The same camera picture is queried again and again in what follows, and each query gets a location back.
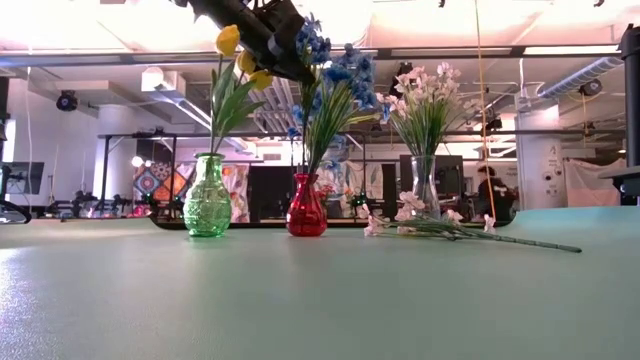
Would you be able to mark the yellow artificial tulip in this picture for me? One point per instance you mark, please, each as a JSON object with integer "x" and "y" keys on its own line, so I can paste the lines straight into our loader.
{"x": 246, "y": 62}
{"x": 227, "y": 40}
{"x": 261, "y": 80}

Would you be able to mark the orange floral fabric panel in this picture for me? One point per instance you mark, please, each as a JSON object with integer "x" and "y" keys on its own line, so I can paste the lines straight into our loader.
{"x": 237, "y": 190}

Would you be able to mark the colourful geometric patterned panel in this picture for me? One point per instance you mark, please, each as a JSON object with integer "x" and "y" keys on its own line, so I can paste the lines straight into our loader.
{"x": 160, "y": 182}

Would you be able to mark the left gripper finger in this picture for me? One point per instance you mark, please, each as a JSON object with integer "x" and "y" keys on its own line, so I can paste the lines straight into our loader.
{"x": 295, "y": 50}
{"x": 252, "y": 42}

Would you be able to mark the blue artificial flower stem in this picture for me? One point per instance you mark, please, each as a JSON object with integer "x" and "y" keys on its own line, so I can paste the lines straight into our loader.
{"x": 350, "y": 75}
{"x": 299, "y": 114}
{"x": 312, "y": 45}

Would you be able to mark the black ceiling-hung device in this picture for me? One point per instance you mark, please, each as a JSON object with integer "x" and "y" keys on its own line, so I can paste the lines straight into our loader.
{"x": 591, "y": 87}
{"x": 66, "y": 101}

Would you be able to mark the silver ventilation duct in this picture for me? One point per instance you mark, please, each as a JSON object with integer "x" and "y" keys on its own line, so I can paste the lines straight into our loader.
{"x": 580, "y": 77}

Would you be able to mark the pink white artificial flower stem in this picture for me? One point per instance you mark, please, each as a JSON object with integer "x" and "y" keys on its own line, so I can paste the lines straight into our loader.
{"x": 410, "y": 200}
{"x": 450, "y": 90}
{"x": 415, "y": 80}

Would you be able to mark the seated person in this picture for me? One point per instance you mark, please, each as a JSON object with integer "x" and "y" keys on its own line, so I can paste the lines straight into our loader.
{"x": 495, "y": 195}

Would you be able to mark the black round pole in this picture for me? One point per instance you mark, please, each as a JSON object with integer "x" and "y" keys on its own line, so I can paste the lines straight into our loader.
{"x": 631, "y": 95}

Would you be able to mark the clear glass vase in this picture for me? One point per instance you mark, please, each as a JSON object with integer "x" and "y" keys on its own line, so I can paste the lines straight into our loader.
{"x": 425, "y": 185}

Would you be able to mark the black cabinet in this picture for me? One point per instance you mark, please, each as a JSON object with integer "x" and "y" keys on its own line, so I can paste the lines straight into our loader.
{"x": 270, "y": 192}

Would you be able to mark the red glass vase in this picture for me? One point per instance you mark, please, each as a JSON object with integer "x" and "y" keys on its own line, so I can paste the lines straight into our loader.
{"x": 306, "y": 210}

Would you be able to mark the green glass vase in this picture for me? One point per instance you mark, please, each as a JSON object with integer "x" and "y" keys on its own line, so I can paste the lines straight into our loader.
{"x": 207, "y": 205}

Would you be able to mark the green table mat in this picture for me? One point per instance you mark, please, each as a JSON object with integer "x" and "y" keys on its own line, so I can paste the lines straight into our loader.
{"x": 320, "y": 300}

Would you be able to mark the small dark monitor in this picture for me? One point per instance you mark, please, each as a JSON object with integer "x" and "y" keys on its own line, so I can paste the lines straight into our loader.
{"x": 22, "y": 177}

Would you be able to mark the grey monitor desk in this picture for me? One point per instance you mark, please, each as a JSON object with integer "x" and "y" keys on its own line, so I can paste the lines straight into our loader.
{"x": 622, "y": 180}

